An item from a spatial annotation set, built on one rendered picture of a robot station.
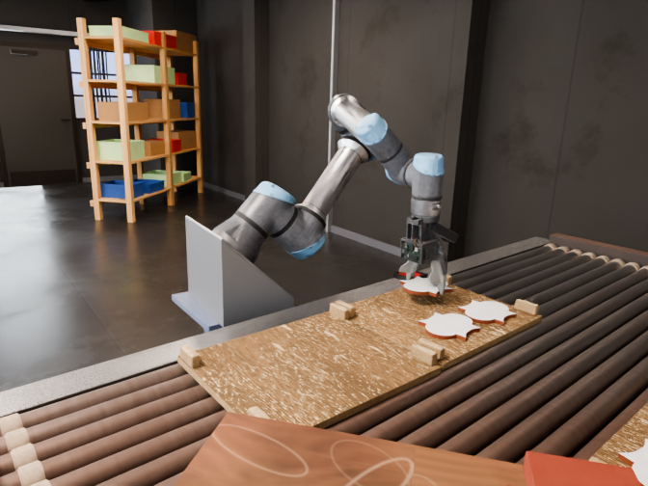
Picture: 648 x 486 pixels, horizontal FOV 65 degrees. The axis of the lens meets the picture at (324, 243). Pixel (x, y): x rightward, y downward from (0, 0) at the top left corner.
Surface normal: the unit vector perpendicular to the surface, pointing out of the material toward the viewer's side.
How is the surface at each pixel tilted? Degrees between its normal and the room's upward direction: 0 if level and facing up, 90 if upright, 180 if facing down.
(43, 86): 90
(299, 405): 0
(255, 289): 90
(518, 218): 90
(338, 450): 0
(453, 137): 90
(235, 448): 0
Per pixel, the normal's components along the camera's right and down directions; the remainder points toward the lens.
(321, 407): 0.03, -0.96
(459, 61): -0.80, 0.14
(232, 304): 0.53, 0.24
